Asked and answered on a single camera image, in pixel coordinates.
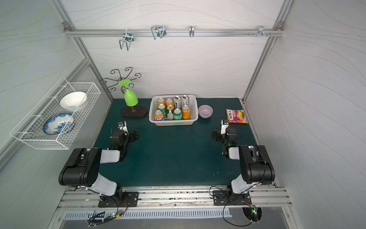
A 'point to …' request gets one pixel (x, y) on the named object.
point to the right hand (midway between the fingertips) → (221, 128)
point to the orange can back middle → (169, 101)
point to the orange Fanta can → (159, 118)
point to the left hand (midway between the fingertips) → (129, 130)
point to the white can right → (185, 100)
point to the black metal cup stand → (136, 112)
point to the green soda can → (177, 114)
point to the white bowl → (72, 100)
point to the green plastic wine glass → (130, 98)
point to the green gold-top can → (170, 112)
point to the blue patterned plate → (59, 124)
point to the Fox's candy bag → (237, 116)
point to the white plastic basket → (193, 105)
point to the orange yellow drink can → (186, 114)
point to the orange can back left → (160, 100)
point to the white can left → (177, 102)
